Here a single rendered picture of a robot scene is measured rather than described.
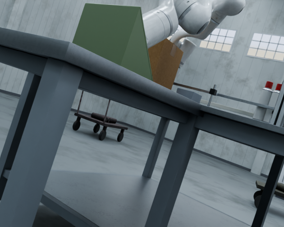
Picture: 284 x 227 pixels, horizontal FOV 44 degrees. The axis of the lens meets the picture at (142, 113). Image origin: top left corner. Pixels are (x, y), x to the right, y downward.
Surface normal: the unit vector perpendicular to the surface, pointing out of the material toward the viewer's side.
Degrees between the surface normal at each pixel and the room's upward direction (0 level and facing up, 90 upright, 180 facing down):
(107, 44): 90
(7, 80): 90
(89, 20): 90
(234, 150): 90
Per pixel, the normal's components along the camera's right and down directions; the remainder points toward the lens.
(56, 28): 0.76, 0.25
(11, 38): -0.56, -0.18
